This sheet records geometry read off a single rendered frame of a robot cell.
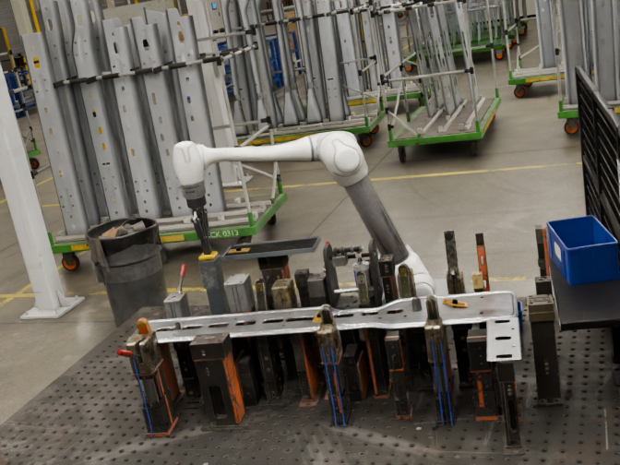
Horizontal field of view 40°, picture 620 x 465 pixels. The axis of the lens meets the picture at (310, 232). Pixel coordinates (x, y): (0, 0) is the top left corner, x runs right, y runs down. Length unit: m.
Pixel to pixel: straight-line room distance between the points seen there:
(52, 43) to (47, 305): 2.29
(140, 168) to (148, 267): 1.87
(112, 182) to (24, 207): 1.28
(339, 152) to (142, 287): 2.95
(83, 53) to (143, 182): 1.19
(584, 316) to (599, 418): 0.33
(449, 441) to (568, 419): 0.38
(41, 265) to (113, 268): 1.04
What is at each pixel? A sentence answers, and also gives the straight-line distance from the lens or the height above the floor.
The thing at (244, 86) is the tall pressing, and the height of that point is 0.88.
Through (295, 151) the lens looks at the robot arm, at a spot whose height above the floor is 1.50.
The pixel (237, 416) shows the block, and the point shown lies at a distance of 2.98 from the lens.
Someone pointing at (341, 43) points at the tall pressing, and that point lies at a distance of 12.25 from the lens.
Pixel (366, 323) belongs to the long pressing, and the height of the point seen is 1.00.
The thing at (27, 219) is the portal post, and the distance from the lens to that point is 6.57.
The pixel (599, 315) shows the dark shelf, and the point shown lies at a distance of 2.68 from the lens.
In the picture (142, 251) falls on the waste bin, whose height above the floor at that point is 0.58.
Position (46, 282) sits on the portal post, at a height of 0.25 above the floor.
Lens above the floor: 2.15
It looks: 17 degrees down
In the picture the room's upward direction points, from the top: 10 degrees counter-clockwise
